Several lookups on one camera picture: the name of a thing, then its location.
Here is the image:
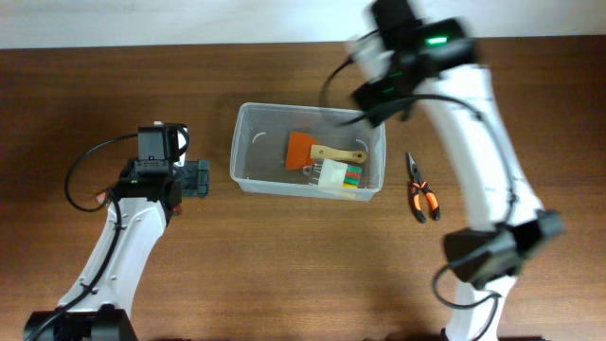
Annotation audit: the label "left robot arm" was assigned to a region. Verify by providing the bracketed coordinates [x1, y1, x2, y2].
[23, 122, 209, 340]

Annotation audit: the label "clear plastic container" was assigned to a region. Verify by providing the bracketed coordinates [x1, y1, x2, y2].
[230, 102, 386, 202]

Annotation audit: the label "orange black needle-nose pliers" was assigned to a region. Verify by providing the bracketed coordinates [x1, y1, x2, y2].
[406, 153, 441, 224]

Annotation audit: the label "clear case coloured bits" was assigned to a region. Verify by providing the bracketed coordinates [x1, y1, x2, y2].
[303, 159, 363, 188]

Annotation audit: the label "orange scraper wooden handle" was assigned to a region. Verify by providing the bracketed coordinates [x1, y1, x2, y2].
[285, 132, 367, 171]

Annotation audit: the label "right black cable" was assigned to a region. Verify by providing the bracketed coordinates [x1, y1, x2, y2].
[317, 56, 520, 341]

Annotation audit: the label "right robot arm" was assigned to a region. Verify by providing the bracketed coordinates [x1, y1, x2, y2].
[351, 0, 563, 341]

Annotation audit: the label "black cable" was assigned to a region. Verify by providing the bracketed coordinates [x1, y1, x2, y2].
[63, 133, 139, 213]
[317, 56, 520, 341]

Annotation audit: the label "left black cable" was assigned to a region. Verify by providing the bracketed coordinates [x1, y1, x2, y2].
[63, 133, 139, 213]

